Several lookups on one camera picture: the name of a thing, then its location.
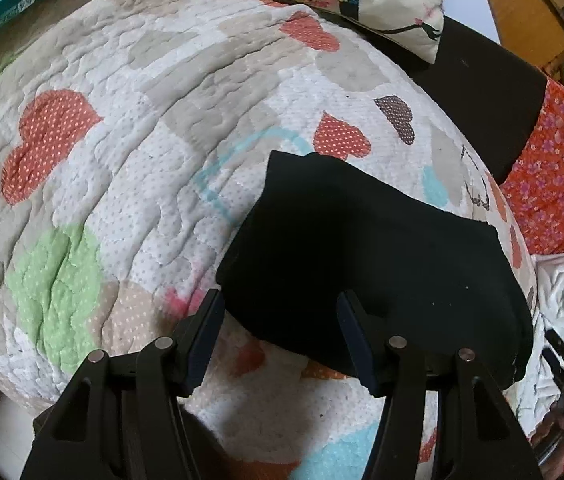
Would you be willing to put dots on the orange floral cloth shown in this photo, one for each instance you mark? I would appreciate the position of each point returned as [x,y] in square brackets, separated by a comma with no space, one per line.
[556,175]

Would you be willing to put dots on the black pants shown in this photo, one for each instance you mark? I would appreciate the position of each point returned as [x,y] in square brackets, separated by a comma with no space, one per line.
[361,245]

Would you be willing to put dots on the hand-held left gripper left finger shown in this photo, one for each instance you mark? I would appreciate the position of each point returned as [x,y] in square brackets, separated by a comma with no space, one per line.
[203,341]

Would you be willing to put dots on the heart patterned quilt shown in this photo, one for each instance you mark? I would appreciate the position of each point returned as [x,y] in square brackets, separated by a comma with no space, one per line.
[162,135]

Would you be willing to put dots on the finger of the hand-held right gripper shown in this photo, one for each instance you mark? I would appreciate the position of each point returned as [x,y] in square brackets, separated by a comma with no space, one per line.
[554,342]

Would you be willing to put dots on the dark cloth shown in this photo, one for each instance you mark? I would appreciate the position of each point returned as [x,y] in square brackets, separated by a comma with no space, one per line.
[481,95]

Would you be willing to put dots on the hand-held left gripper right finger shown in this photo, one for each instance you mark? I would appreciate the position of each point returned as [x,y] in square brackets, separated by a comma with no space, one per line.
[356,345]

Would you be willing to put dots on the yellow wooden furniture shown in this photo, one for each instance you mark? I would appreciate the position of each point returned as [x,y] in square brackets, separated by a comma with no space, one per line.
[536,5]

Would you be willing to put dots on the person's right hand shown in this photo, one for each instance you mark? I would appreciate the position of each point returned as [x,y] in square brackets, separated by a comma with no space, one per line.
[554,432]

